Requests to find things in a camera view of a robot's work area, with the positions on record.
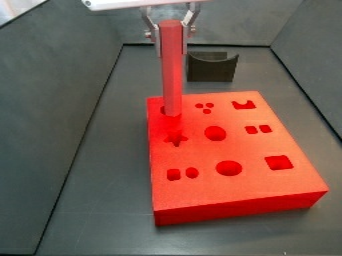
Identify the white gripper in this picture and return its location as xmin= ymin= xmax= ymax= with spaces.
xmin=81 ymin=0 xmax=208 ymax=56

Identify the black curved holder stand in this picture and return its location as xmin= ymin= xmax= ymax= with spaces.
xmin=185 ymin=51 xmax=239 ymax=82

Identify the red foam shape board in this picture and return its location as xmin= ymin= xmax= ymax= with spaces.
xmin=146 ymin=91 xmax=328 ymax=226

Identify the red hexagon peg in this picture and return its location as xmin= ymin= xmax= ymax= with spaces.
xmin=159 ymin=20 xmax=183 ymax=116

